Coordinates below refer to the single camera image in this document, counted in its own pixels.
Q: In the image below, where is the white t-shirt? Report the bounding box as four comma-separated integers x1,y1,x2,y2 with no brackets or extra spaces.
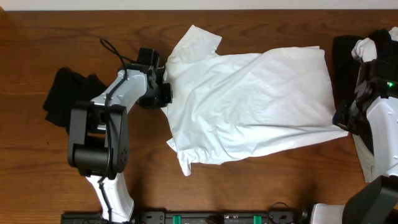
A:
164,26,348,176

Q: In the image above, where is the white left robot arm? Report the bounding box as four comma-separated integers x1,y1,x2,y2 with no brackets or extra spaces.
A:
61,63,172,223

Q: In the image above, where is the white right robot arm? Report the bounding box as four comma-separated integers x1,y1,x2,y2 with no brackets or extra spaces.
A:
309,59,397,224

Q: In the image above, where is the black garment pile right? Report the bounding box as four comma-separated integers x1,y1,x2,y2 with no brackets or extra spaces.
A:
332,35,397,104

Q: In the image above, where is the white garment in pile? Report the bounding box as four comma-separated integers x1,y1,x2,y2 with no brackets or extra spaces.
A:
351,27,397,62

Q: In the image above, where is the folded black garment left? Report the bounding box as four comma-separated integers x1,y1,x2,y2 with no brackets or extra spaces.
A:
43,67,107,133

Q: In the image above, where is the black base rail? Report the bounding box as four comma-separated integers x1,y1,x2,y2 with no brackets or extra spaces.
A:
60,208,311,224

